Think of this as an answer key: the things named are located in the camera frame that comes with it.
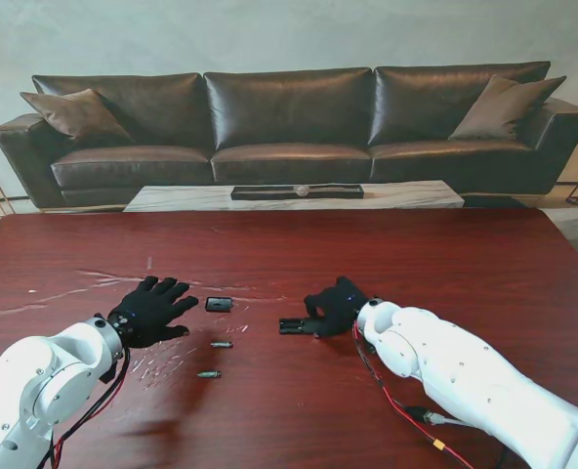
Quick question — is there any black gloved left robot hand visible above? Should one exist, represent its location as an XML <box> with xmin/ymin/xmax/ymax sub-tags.
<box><xmin>107</xmin><ymin>276</ymin><xmax>198</xmax><ymax>349</ymax></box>

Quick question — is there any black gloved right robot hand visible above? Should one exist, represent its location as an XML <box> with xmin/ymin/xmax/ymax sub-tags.
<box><xmin>303</xmin><ymin>276</ymin><xmax>374</xmax><ymax>339</ymax></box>

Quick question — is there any black remote control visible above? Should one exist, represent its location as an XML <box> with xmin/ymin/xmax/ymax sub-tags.
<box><xmin>277</xmin><ymin>316</ymin><xmax>329</xmax><ymax>336</ymax></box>

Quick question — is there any white marble coffee table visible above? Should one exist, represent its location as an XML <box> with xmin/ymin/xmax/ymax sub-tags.
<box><xmin>122</xmin><ymin>179</ymin><xmax>466</xmax><ymax>213</ymax></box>

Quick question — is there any black decorative tray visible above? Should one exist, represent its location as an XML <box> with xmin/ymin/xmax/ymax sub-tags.
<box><xmin>229</xmin><ymin>183</ymin><xmax>366</xmax><ymax>200</ymax></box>

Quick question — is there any dark brown leather sofa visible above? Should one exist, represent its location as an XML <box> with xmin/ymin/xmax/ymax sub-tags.
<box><xmin>0</xmin><ymin>60</ymin><xmax>578</xmax><ymax>209</ymax></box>

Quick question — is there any brown throw cushion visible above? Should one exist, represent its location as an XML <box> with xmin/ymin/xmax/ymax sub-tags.
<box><xmin>447</xmin><ymin>74</ymin><xmax>567</xmax><ymax>141</ymax></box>
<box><xmin>19</xmin><ymin>88</ymin><xmax>135</xmax><ymax>144</ymax></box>

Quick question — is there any grey network cable plug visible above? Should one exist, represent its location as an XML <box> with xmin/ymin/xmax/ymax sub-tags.
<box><xmin>405</xmin><ymin>405</ymin><xmax>466</xmax><ymax>426</ymax></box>

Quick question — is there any red black right arm cable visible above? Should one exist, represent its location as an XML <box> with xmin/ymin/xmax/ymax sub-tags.
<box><xmin>351</xmin><ymin>321</ymin><xmax>466</xmax><ymax>455</ymax></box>

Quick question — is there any gold metal side table frame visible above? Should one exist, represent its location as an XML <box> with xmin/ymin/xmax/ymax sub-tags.
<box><xmin>0</xmin><ymin>146</ymin><xmax>31</xmax><ymax>216</ymax></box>

